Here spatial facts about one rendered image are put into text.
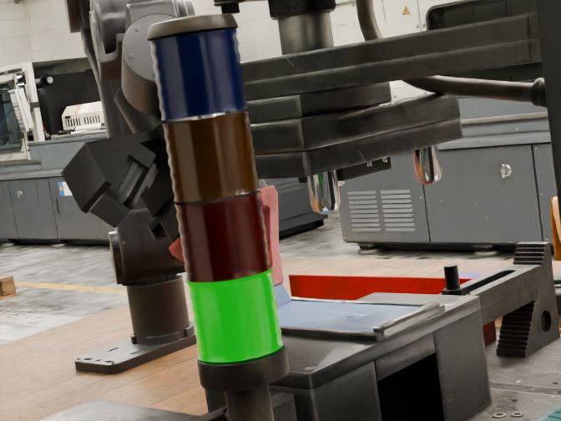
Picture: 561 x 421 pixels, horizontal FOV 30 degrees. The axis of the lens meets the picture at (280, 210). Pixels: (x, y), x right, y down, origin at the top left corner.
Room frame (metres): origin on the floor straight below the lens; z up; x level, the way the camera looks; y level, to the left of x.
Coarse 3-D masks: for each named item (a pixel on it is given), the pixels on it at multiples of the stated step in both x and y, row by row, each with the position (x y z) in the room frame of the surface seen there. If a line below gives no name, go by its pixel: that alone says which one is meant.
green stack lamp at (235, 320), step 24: (192, 288) 0.44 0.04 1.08; (216, 288) 0.44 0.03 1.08; (240, 288) 0.44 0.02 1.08; (264, 288) 0.44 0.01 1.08; (216, 312) 0.44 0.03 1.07; (240, 312) 0.44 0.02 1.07; (264, 312) 0.44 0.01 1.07; (216, 336) 0.44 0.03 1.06; (240, 336) 0.43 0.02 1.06; (264, 336) 0.44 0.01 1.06; (216, 360) 0.44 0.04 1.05; (240, 360) 0.43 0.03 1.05
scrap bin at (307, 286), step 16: (304, 288) 1.11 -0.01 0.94; (320, 288) 1.09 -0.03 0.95; (336, 288) 1.08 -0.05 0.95; (352, 288) 1.06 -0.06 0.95; (368, 288) 1.05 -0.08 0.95; (384, 288) 1.03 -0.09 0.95; (400, 288) 1.02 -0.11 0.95; (416, 288) 1.01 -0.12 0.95; (432, 288) 0.99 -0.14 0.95; (496, 336) 0.96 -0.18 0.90
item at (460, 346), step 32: (480, 320) 0.78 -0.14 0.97; (416, 352) 0.71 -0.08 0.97; (448, 352) 0.74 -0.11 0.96; (480, 352) 0.77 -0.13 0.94; (352, 384) 0.66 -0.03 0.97; (384, 384) 0.76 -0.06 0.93; (416, 384) 0.74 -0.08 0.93; (448, 384) 0.74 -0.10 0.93; (480, 384) 0.77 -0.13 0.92; (320, 416) 0.63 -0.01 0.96; (352, 416) 0.66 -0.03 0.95; (384, 416) 0.77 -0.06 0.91; (416, 416) 0.75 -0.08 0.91; (448, 416) 0.73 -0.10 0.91
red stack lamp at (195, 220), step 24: (192, 216) 0.44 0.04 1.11; (216, 216) 0.43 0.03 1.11; (240, 216) 0.44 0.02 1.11; (264, 216) 0.45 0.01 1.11; (192, 240) 0.44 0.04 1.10; (216, 240) 0.43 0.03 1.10; (240, 240) 0.44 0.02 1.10; (264, 240) 0.45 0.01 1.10; (192, 264) 0.44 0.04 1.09; (216, 264) 0.44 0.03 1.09; (240, 264) 0.44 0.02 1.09; (264, 264) 0.44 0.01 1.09
